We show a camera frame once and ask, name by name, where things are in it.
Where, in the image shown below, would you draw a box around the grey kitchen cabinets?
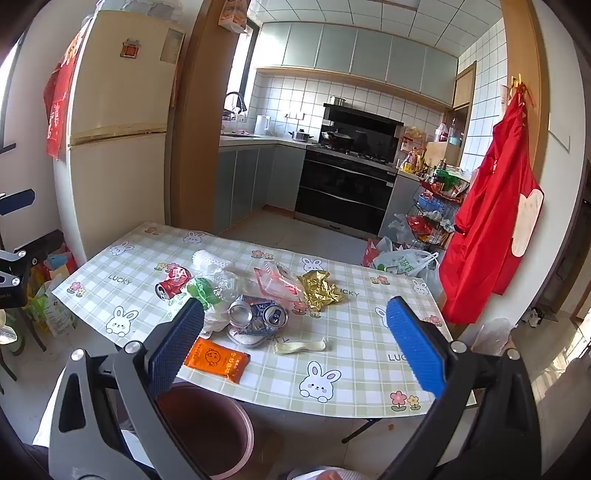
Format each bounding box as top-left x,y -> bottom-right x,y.
256,21 -> 459,107
215,138 -> 305,234

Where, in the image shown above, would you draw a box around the brown trash bin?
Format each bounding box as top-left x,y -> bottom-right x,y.
157,381 -> 256,478

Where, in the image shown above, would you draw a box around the black wire storage rack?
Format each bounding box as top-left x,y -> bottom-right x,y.
406,178 -> 469,252

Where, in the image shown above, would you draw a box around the gold foil wrapper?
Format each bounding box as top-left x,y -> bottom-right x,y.
297,270 -> 347,306

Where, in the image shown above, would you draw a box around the clear plastic bag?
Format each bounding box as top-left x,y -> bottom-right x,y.
387,213 -> 416,245

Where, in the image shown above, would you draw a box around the cream refrigerator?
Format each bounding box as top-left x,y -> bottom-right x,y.
53,10 -> 185,266

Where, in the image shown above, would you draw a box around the black built-in oven stove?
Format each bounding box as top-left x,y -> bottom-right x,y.
294,145 -> 400,234

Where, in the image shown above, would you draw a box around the black table leg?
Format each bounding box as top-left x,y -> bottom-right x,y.
342,418 -> 384,444

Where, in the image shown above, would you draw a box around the orange printed hanging packet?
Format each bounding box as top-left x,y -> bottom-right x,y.
217,0 -> 250,33

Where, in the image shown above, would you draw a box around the grey lower kitchen cabinets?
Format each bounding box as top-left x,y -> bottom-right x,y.
215,138 -> 305,234

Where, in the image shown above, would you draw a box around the white plastic bag green print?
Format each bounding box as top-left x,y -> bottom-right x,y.
373,247 -> 439,278

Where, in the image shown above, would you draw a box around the grey upper kitchen cabinets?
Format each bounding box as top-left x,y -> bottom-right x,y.
256,21 -> 459,107

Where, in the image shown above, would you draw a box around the black wok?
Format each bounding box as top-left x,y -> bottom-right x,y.
321,130 -> 354,149

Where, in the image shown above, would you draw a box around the checked rabbit print tablecloth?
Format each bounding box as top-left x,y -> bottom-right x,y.
52,222 -> 455,414

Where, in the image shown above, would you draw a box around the wooden box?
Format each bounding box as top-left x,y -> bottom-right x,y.
425,141 -> 462,169

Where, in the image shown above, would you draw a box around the white green printed bag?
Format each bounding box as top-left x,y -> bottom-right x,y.
28,281 -> 77,337

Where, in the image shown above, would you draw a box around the group of condiment bottles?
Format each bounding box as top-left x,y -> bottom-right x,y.
399,127 -> 435,176

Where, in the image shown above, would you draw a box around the red apron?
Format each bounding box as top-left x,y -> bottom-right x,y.
438,85 -> 544,325

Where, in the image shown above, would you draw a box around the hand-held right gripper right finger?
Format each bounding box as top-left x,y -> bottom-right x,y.
376,296 -> 541,480

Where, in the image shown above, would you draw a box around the black range hood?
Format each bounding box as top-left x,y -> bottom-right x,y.
322,102 -> 404,129

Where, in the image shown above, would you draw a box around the crushed red can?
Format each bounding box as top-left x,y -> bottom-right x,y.
154,267 -> 192,300

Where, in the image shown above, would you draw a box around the clear bag with red print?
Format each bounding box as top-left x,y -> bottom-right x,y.
253,261 -> 305,303

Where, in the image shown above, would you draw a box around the orange snack packet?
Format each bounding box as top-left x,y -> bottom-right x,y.
184,337 -> 251,384

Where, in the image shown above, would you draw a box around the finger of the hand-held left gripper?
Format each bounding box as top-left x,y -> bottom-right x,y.
0,188 -> 36,216
0,231 -> 64,309

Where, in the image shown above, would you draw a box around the paper note on refrigerator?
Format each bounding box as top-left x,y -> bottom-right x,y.
160,28 -> 185,64

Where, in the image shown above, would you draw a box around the steel cabinet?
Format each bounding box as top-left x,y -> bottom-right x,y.
379,173 -> 419,238

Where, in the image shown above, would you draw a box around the red hanging bag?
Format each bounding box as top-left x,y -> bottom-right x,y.
43,21 -> 90,160

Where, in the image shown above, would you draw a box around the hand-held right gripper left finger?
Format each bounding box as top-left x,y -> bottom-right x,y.
48,298 -> 218,480

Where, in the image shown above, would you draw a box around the white foam fruit net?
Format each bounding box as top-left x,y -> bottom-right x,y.
191,249 -> 236,273

